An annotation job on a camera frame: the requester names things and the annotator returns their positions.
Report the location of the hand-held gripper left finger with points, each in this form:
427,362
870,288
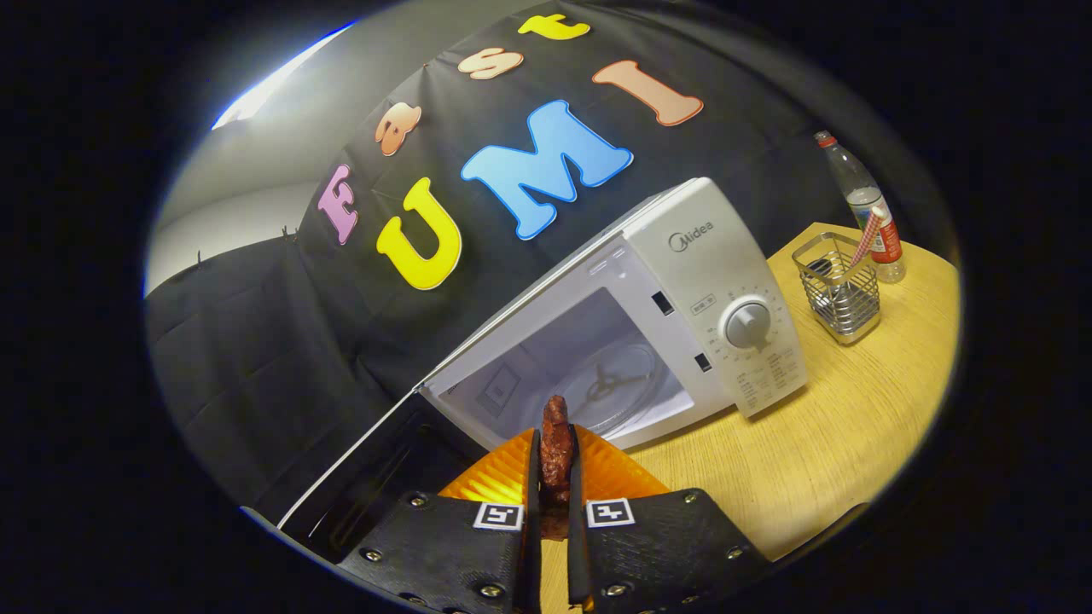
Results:
531,554

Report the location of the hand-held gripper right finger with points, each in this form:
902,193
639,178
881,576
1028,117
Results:
578,554

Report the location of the brown grilled meat piece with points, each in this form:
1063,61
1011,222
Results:
556,452

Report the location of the white toaster oven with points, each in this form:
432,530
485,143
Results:
708,256

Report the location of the red striped straw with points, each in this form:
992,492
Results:
868,234

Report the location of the clear plastic water bottle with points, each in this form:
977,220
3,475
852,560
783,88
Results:
862,200

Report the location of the ceiling light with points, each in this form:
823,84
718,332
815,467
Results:
273,81

